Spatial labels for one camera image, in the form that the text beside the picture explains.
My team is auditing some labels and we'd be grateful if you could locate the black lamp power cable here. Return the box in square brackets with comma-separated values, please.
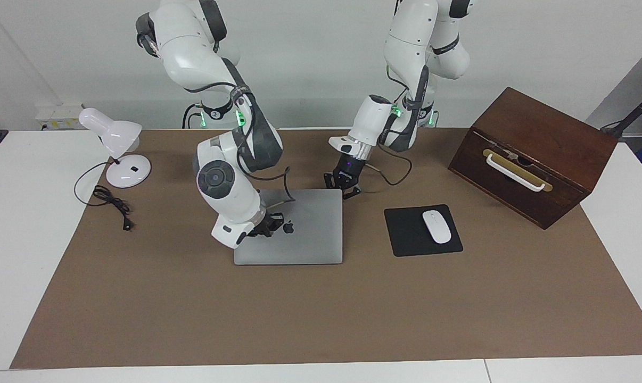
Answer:
[75, 161, 135, 232]

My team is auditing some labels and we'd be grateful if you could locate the black right base cable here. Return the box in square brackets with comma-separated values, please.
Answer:
[182, 103, 202, 129]

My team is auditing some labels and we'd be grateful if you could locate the large brown table mat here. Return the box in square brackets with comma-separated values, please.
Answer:
[10, 128, 642, 370]

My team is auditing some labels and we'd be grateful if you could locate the grey aluminium laptop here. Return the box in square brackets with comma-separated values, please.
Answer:
[234, 189, 344, 265]

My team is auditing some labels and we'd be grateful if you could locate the black mouse pad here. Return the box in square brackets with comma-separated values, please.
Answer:
[384, 204, 464, 257]

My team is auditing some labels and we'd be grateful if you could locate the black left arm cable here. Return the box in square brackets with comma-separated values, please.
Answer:
[365, 64, 428, 187]

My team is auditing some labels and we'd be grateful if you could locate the white computer mouse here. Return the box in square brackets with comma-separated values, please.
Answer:
[422, 210, 452, 244]

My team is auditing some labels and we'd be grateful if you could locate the brass handle plate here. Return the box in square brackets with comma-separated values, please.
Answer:
[482, 149, 554, 193]

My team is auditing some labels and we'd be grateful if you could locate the white power strip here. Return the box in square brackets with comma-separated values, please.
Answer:
[35, 104, 86, 131]

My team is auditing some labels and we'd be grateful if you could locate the dark wooden box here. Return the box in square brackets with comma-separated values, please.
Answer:
[448, 87, 619, 230]

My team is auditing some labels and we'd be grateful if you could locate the white box handle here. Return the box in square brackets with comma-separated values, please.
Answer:
[485, 153, 546, 192]

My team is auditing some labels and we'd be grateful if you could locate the black stand pole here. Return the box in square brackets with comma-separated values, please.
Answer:
[600, 85, 642, 140]

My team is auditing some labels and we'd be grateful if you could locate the white desk lamp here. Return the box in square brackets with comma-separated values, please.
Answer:
[79, 107, 152, 188]

